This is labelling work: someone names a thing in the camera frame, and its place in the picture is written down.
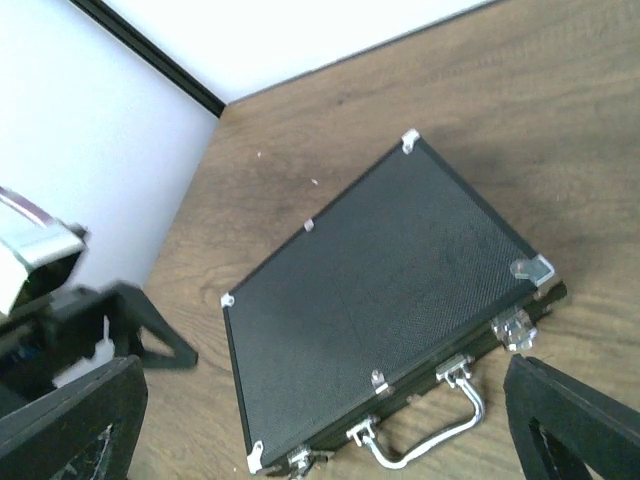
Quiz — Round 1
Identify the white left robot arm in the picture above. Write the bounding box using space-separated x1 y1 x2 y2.
1 188 198 407

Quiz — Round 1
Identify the black poker set case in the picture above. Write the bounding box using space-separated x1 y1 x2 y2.
221 129 567 479

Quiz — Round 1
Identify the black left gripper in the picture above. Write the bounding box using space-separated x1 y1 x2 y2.
1 282 198 385

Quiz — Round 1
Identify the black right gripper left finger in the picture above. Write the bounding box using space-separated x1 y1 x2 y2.
1 356 148 479

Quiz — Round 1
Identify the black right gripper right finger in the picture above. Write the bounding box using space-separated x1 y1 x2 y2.
503 354 639 479

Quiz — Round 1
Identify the chrome case handle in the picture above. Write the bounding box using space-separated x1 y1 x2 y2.
345 352 487 471

